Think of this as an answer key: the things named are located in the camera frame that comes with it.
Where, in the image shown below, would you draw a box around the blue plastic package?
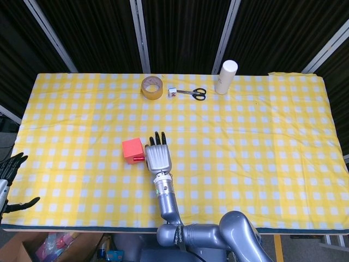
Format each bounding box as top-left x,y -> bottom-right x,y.
106,248 -> 124,262

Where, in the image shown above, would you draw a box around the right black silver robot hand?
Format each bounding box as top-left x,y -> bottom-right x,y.
144,131 -> 172,173

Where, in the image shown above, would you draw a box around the red cube block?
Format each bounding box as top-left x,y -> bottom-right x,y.
122,138 -> 145,165

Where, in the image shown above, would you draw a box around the black handled scissors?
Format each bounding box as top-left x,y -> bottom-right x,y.
176,87 -> 207,102

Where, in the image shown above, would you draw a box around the yellow white checkered tablecloth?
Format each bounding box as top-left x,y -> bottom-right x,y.
1,72 -> 349,233

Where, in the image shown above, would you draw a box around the clear packing tape roll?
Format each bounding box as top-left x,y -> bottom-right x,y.
141,76 -> 164,100

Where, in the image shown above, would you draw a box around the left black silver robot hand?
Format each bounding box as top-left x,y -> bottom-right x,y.
0,152 -> 41,219

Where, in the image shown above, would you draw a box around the white metal frame post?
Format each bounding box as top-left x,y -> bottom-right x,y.
129,0 -> 152,74
0,105 -> 22,125
301,19 -> 349,74
212,0 -> 242,74
23,0 -> 79,73

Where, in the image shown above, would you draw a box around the brown cardboard box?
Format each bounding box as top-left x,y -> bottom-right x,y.
0,232 -> 102,262

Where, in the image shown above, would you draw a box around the white cylindrical bottle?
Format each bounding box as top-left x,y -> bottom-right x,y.
215,60 -> 238,95

